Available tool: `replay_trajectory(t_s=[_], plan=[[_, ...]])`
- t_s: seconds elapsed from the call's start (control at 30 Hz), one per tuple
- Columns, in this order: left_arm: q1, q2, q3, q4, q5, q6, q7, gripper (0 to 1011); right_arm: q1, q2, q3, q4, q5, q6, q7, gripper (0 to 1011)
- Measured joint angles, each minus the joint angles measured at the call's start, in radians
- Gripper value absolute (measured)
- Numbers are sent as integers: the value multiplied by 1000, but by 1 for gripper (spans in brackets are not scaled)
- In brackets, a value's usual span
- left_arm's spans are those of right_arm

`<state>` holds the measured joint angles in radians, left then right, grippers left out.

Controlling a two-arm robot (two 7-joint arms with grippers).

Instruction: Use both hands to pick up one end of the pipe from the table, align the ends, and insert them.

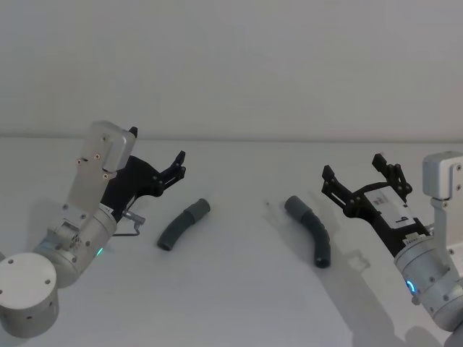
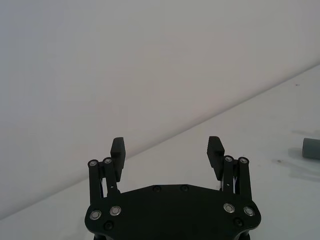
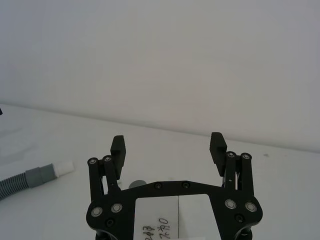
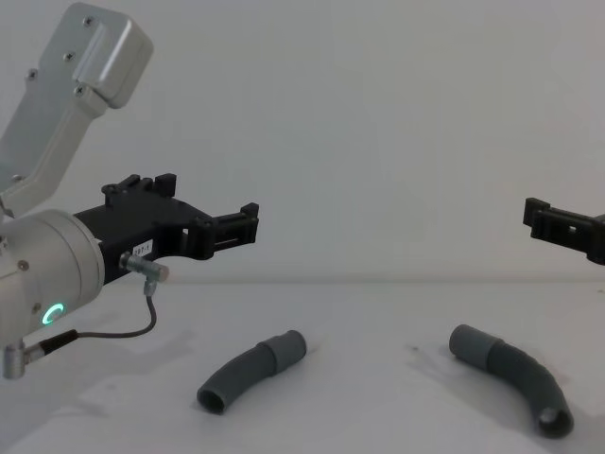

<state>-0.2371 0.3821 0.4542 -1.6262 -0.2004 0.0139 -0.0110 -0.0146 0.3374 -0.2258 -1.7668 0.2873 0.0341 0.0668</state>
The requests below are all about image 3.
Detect grey corrugated hose white tip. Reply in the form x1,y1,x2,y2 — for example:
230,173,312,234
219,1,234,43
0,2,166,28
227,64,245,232
0,161,75,200

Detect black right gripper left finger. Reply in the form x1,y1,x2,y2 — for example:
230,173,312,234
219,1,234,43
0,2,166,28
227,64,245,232
87,135,129,202

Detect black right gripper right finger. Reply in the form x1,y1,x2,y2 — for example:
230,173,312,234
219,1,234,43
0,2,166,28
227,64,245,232
210,132,256,198

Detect small grey round object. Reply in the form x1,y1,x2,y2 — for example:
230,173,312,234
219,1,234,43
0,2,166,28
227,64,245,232
128,179,147,190

